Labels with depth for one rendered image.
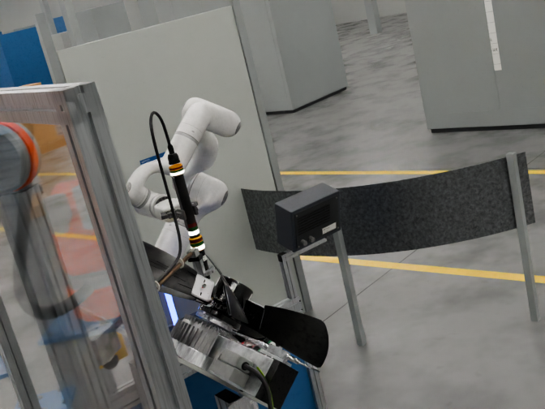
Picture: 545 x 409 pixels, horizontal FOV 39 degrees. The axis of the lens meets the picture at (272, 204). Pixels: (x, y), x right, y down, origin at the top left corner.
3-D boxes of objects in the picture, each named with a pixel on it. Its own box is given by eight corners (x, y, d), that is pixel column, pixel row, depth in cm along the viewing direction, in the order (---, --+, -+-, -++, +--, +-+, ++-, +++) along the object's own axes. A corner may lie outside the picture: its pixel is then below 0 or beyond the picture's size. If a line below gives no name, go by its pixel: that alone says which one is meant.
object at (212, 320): (242, 339, 242) (246, 333, 242) (210, 320, 234) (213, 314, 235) (220, 329, 253) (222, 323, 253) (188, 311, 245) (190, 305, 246)
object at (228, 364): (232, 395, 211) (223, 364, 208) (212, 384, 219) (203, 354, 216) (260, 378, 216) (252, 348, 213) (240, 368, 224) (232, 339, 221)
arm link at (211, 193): (169, 222, 322) (194, 171, 326) (209, 240, 320) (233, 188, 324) (164, 217, 310) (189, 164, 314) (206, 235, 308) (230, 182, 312)
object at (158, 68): (154, 395, 448) (35, 14, 387) (150, 393, 452) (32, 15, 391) (313, 308, 510) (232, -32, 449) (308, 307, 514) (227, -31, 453)
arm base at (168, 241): (131, 255, 316) (151, 213, 318) (169, 273, 326) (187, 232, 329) (151, 262, 300) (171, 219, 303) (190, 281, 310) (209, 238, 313)
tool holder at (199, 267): (208, 279, 244) (200, 251, 242) (188, 281, 247) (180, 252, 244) (219, 267, 252) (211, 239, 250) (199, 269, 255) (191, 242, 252)
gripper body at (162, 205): (179, 212, 262) (195, 215, 252) (153, 223, 256) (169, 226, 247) (173, 191, 260) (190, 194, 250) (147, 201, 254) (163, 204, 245)
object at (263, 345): (231, 334, 240) (319, 376, 218) (227, 332, 238) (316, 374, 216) (234, 328, 241) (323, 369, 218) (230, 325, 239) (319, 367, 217)
